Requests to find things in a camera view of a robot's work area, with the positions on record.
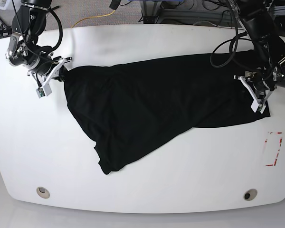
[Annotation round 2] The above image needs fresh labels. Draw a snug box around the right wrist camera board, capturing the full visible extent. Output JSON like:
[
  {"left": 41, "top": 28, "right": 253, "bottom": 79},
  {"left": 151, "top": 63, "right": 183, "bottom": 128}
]
[{"left": 36, "top": 84, "right": 52, "bottom": 98}]

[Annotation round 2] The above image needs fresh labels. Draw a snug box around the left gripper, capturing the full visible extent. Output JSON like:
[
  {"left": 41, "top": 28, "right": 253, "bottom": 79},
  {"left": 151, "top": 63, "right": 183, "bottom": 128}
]
[{"left": 234, "top": 71, "right": 276, "bottom": 106}]

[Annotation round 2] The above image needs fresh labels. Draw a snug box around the right table cable grommet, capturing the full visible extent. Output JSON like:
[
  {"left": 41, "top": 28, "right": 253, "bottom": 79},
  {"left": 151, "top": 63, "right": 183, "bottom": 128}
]
[{"left": 243, "top": 189, "right": 257, "bottom": 201}]

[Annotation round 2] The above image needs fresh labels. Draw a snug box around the black printed T-shirt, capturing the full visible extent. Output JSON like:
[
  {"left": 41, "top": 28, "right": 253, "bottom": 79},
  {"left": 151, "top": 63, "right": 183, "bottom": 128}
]
[{"left": 64, "top": 54, "right": 270, "bottom": 175}]

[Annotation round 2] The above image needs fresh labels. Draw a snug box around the black tripod stand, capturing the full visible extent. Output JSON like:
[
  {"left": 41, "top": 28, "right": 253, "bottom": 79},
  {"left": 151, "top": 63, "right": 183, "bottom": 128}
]
[{"left": 0, "top": 23, "right": 12, "bottom": 39}]

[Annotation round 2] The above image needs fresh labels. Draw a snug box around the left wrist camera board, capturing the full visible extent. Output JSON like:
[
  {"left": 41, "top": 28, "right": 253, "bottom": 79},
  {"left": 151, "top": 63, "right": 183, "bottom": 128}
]
[{"left": 251, "top": 100, "right": 266, "bottom": 114}]

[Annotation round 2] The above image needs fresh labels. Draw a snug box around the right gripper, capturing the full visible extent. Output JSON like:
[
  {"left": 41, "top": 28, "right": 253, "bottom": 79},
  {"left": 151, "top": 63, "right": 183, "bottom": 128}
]
[{"left": 27, "top": 57, "right": 73, "bottom": 92}]

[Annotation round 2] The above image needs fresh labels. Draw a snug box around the yellow cable on floor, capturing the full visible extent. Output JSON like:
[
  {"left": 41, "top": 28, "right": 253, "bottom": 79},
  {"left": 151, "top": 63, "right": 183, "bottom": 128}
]
[{"left": 73, "top": 9, "right": 116, "bottom": 29}]

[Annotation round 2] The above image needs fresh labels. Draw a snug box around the red tape rectangle marking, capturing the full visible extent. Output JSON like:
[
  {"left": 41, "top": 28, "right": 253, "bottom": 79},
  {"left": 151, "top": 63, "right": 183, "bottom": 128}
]
[{"left": 263, "top": 132, "right": 283, "bottom": 167}]

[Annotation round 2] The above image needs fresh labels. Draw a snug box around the aluminium frame post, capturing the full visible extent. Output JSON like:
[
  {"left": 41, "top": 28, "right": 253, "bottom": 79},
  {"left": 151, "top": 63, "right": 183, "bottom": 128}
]
[{"left": 139, "top": 0, "right": 162, "bottom": 24}]

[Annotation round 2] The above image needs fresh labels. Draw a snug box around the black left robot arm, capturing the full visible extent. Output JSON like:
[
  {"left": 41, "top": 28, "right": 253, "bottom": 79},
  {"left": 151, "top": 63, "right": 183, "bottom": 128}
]
[{"left": 210, "top": 0, "right": 285, "bottom": 113}]

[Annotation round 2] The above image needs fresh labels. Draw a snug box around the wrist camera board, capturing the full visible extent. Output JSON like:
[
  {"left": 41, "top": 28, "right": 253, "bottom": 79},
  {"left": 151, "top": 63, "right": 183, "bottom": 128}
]
[
  {"left": 251, "top": 100, "right": 266, "bottom": 114},
  {"left": 36, "top": 84, "right": 52, "bottom": 98}
]

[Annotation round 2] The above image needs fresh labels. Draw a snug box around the left table cable grommet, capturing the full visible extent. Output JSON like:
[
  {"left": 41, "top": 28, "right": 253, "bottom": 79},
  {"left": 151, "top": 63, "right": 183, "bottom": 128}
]
[{"left": 36, "top": 187, "right": 50, "bottom": 199}]

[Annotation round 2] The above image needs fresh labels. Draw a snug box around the table cable grommet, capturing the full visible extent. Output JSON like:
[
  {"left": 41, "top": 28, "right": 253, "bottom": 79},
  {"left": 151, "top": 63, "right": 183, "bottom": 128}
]
[
  {"left": 36, "top": 187, "right": 50, "bottom": 199},
  {"left": 243, "top": 189, "right": 257, "bottom": 201}
]

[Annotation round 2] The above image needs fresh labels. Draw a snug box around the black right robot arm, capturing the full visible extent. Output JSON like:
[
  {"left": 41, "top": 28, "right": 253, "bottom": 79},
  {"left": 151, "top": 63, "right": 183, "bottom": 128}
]
[{"left": 6, "top": 0, "right": 72, "bottom": 98}]

